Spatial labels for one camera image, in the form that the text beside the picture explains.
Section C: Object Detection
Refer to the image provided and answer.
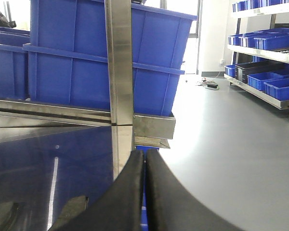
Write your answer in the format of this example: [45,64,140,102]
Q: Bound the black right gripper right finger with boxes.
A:
[145,149,240,231]

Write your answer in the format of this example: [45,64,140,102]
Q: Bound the left blue plastic crate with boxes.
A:
[0,27,30,100]

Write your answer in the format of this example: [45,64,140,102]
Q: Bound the black bin on shelf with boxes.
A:
[235,60,284,84]

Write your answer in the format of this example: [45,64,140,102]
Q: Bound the stainless steel rack frame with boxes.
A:
[0,0,176,150]

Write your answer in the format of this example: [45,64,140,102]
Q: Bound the cables on floor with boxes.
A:
[195,77,221,91]

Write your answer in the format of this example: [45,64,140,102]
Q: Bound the steel shelf rack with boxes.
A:
[224,0,289,110]

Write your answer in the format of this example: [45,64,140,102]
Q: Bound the blue plastic crate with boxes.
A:
[0,27,30,100]
[23,0,197,116]

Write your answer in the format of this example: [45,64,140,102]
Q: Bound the right blue plastic crate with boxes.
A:
[23,0,197,116]

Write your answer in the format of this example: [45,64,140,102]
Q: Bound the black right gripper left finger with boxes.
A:
[57,150,145,231]

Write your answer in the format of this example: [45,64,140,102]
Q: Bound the blue bin on shelf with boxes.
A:
[254,33,289,51]

